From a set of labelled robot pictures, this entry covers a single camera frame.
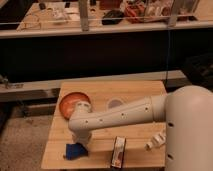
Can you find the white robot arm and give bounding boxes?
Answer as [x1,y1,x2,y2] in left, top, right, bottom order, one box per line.
[69,86,213,171]

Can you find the wooden table board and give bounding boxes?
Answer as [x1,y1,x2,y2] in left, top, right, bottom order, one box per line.
[41,81,166,170]

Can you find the black bag on shelf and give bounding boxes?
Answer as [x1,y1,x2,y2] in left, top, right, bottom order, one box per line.
[102,10,124,25]

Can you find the white tube bottle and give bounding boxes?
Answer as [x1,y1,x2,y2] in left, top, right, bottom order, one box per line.
[145,131,166,150]

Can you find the red object on shelf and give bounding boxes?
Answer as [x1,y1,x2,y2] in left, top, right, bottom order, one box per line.
[124,4,145,23]

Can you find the grey metal rail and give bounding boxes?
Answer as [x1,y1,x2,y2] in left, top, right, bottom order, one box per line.
[0,70,186,102]

